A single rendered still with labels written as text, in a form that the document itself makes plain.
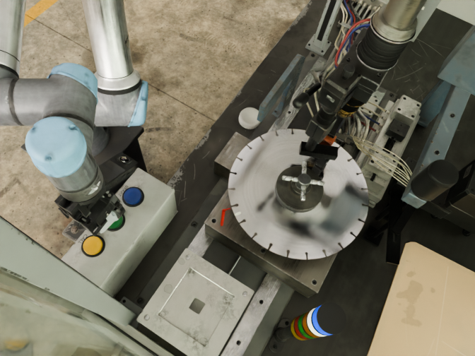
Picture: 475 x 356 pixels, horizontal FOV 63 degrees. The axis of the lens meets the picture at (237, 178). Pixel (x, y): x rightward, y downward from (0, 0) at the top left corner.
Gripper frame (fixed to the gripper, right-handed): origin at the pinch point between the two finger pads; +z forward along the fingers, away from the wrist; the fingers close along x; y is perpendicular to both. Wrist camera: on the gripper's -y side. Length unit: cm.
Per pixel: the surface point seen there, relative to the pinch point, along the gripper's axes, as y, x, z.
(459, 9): -46, 40, -44
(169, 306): 9.5, 21.7, 2.8
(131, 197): -5.7, 0.2, 1.8
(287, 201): -22.4, 31.6, -3.4
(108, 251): 7.1, 3.6, 2.8
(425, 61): -108, 48, 18
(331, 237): -20.8, 43.9, -2.4
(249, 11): -170, -53, 93
